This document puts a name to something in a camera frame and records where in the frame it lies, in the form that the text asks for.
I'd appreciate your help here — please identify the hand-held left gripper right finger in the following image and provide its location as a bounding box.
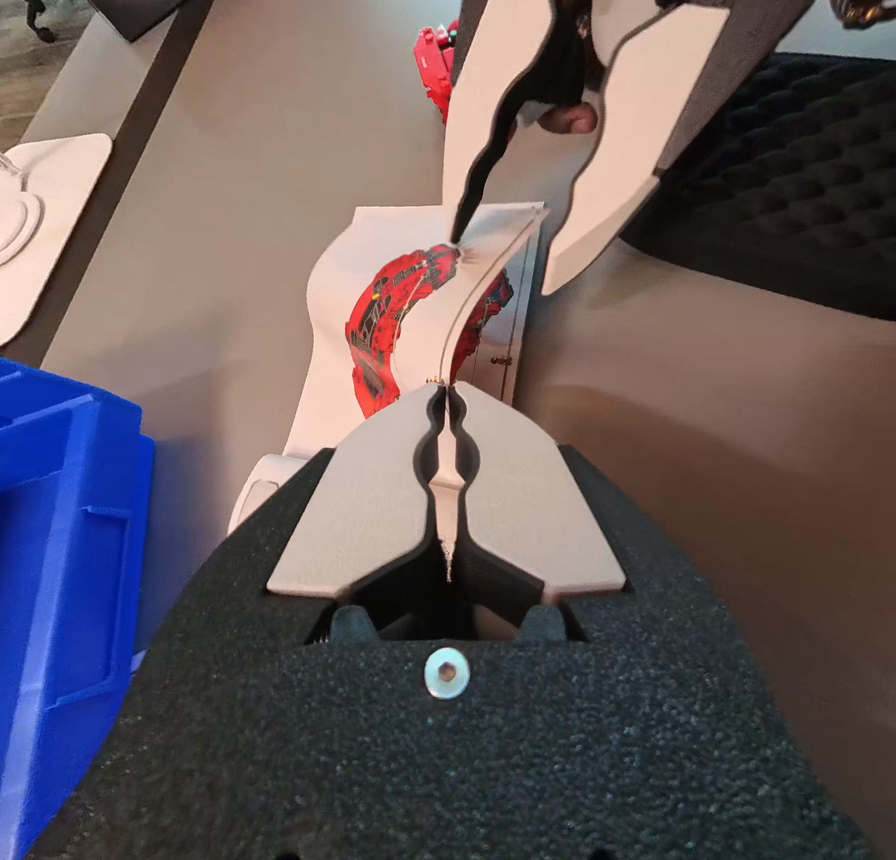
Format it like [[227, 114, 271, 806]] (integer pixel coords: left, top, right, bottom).
[[450, 381, 627, 605]]

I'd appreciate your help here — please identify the blue plastic bin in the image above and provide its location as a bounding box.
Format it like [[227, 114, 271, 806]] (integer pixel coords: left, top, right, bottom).
[[0, 356, 156, 860]]

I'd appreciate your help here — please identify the red lego car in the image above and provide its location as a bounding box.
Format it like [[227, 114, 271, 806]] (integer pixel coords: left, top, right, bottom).
[[413, 20, 461, 127]]

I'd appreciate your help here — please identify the black foam pad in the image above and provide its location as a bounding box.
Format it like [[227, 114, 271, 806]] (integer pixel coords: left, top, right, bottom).
[[622, 51, 896, 323]]

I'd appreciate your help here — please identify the white instruction booklet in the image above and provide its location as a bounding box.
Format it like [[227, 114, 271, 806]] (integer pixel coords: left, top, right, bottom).
[[227, 202, 548, 581]]

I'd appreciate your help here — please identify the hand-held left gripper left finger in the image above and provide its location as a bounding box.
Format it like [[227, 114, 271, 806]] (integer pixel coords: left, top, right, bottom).
[[266, 382, 449, 600]]

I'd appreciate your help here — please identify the white tray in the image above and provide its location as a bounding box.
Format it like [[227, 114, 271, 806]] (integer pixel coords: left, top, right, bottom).
[[0, 132, 114, 348]]

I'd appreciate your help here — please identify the gold bracelet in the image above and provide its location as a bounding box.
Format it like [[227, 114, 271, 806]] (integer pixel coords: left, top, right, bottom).
[[829, 0, 896, 29]]

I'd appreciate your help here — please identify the person's right hand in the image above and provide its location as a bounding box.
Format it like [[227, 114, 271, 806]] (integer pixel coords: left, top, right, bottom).
[[539, 101, 600, 136]]

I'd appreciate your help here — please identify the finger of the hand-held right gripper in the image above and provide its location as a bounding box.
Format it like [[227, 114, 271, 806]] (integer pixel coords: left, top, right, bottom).
[[441, 0, 559, 246], [541, 6, 732, 297]]

